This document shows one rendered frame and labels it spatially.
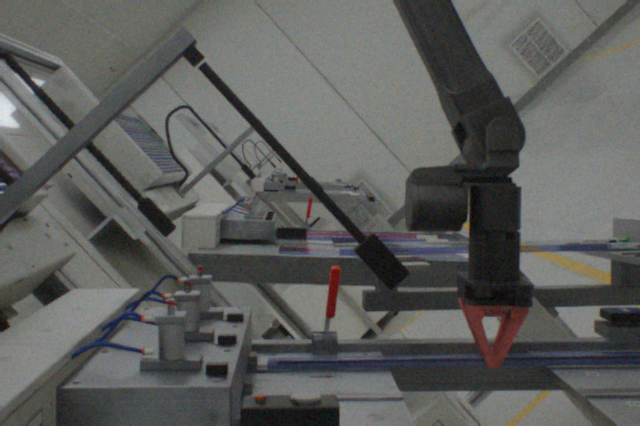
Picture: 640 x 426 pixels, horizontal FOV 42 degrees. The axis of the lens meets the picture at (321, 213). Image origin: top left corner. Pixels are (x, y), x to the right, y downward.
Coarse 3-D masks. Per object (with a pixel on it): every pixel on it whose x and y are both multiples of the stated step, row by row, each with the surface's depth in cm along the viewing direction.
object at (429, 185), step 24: (504, 120) 89; (504, 144) 89; (432, 168) 91; (456, 168) 90; (480, 168) 90; (504, 168) 90; (408, 192) 92; (432, 192) 90; (456, 192) 90; (408, 216) 92; (432, 216) 89; (456, 216) 90
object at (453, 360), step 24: (288, 360) 92; (312, 360) 92; (336, 360) 92; (360, 360) 92; (384, 360) 92; (408, 360) 92; (432, 360) 93; (456, 360) 93; (480, 360) 93; (504, 360) 93; (528, 360) 93; (552, 360) 93; (576, 360) 93; (600, 360) 93; (624, 360) 93
